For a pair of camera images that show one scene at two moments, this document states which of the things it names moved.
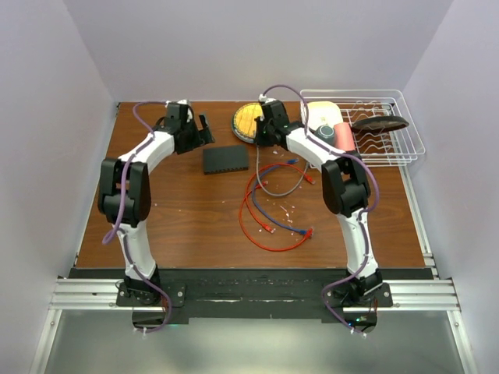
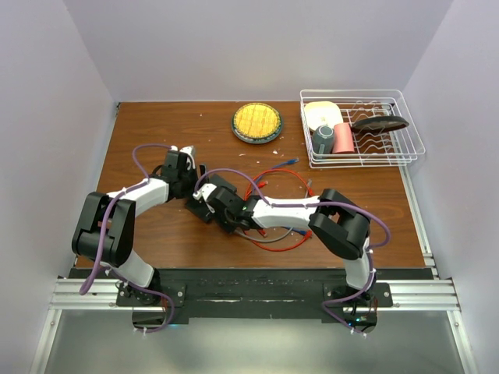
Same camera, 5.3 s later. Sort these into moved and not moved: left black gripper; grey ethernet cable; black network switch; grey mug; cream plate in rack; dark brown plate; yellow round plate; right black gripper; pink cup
Moved: grey ethernet cable; left black gripper; black network switch; right black gripper
Not moved: cream plate in rack; dark brown plate; pink cup; yellow round plate; grey mug
